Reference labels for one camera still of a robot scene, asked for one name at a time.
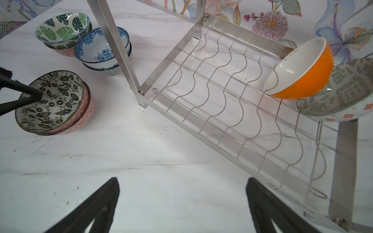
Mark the black checked bowl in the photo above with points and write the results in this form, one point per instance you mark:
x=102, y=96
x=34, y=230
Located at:
x=100, y=59

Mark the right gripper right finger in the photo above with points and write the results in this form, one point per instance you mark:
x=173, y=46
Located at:
x=267, y=210

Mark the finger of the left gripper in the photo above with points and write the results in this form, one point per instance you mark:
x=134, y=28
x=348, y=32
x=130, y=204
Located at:
x=7, y=82

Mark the green geometric pattern bowl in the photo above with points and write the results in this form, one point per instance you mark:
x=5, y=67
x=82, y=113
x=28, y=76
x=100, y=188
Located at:
x=347, y=96

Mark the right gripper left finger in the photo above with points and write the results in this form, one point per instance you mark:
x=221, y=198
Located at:
x=98, y=210

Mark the green leaf pattern bowl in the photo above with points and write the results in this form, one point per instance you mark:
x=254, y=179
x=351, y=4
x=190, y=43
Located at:
x=63, y=31

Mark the blue floral bowl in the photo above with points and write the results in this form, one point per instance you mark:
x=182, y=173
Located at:
x=94, y=37

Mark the steel two-tier dish rack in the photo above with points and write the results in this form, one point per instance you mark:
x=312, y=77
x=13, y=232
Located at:
x=211, y=85

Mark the red pattern bowl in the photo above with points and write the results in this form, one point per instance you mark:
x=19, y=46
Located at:
x=79, y=119

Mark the black floral pattern bowl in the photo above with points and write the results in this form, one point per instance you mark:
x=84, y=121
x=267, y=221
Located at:
x=63, y=95

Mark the orange white bowl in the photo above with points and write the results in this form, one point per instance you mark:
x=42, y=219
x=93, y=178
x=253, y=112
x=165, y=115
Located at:
x=303, y=72

